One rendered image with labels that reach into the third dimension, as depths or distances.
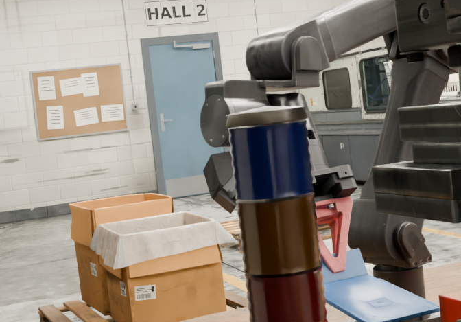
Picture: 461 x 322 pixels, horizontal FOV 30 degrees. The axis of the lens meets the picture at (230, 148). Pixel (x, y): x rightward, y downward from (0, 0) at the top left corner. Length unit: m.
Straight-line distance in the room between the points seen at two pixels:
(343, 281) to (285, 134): 0.54
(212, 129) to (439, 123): 0.34
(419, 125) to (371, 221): 0.41
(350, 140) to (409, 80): 9.74
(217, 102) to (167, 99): 10.82
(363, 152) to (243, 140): 10.19
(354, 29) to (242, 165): 0.65
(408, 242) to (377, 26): 0.26
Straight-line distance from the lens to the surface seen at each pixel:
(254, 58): 0.98
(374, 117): 10.17
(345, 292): 0.89
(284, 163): 0.39
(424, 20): 0.65
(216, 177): 0.91
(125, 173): 11.62
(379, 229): 1.05
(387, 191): 0.66
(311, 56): 0.95
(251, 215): 0.40
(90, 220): 4.69
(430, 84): 1.12
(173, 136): 11.75
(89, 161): 11.53
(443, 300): 1.01
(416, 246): 1.07
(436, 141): 0.66
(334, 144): 11.27
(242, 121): 0.40
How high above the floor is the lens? 1.20
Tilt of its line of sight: 3 degrees down
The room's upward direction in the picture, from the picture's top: 6 degrees counter-clockwise
